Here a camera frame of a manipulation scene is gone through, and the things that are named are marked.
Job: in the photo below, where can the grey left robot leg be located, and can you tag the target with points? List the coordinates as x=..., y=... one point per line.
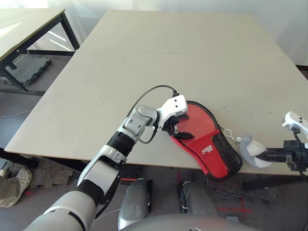
x=133, y=204

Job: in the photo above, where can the grey robot torso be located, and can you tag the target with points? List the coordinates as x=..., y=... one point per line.
x=183, y=223

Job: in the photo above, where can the red black paddle case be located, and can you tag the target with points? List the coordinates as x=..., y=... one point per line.
x=209, y=156

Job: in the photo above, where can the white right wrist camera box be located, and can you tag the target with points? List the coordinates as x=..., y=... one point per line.
x=294, y=119

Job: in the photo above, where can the white grey plush ball charm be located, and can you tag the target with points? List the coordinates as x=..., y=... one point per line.
x=252, y=149

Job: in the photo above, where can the grey right robot leg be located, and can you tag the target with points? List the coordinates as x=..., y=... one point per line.
x=199, y=202

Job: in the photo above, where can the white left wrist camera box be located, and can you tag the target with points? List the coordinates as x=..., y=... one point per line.
x=175, y=104

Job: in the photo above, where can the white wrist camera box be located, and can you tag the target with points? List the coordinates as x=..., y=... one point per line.
x=175, y=104
x=294, y=119

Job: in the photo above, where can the beige side table black frame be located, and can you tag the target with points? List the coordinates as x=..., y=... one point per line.
x=24, y=26

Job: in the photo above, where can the dark speckled floor mat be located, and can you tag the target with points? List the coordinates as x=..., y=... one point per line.
x=53, y=173
x=228, y=190

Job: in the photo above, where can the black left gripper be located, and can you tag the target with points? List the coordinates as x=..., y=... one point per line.
x=172, y=126

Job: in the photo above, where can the grey interlocking foam mat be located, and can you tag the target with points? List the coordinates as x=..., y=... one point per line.
x=31, y=68

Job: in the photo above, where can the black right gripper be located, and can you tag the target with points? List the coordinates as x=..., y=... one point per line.
x=294, y=154

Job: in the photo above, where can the white perforated clog shoe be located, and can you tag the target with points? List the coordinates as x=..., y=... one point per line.
x=24, y=178

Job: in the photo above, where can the grey robot leg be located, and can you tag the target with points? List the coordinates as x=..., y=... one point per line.
x=199, y=202
x=133, y=204

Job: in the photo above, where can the khaki trouser leg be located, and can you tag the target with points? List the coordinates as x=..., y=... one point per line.
x=8, y=195

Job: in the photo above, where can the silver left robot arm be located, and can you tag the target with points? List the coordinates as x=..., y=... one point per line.
x=139, y=120

